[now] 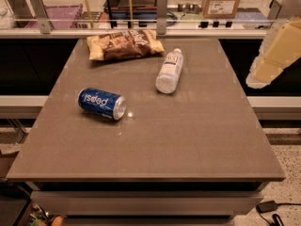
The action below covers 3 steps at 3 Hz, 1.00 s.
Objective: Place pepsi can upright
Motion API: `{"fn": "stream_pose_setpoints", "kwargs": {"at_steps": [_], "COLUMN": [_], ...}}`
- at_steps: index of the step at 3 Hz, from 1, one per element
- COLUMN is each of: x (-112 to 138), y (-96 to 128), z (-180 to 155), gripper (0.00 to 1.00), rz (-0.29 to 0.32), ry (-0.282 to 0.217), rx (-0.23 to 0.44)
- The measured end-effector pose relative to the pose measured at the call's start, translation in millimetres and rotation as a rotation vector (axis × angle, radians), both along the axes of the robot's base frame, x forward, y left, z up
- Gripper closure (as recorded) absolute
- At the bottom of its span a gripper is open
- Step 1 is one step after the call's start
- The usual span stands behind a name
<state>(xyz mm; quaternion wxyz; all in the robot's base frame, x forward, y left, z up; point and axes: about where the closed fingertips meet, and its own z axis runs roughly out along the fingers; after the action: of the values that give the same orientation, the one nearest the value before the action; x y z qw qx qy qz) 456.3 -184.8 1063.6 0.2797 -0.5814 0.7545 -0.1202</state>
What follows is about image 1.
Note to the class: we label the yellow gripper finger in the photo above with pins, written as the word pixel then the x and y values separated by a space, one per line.
pixel 280 48

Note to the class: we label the blue pepsi can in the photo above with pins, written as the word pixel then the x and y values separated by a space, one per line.
pixel 104 103

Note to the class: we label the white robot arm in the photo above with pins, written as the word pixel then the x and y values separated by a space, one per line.
pixel 291 11

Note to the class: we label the cardboard box with label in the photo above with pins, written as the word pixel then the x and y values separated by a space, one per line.
pixel 219 9

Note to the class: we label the clear plastic water bottle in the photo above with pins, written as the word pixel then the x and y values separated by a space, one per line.
pixel 169 75

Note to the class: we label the black power adapter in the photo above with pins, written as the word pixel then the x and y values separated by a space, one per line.
pixel 265 207

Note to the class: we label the brown chip bag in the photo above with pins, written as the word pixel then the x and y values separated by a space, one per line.
pixel 124 45

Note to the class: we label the purple plastic crate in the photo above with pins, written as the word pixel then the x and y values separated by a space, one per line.
pixel 64 17

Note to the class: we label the right metal rail bracket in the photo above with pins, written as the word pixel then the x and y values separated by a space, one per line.
pixel 274 9

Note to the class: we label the metal rail bracket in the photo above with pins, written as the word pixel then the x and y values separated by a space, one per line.
pixel 161 16
pixel 274 9
pixel 41 15

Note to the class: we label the middle metal rail bracket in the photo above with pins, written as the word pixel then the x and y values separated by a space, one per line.
pixel 161 16

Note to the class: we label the left metal rail bracket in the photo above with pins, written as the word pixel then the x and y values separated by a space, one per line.
pixel 41 15

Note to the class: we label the grey table frame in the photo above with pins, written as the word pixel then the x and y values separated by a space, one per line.
pixel 147 208

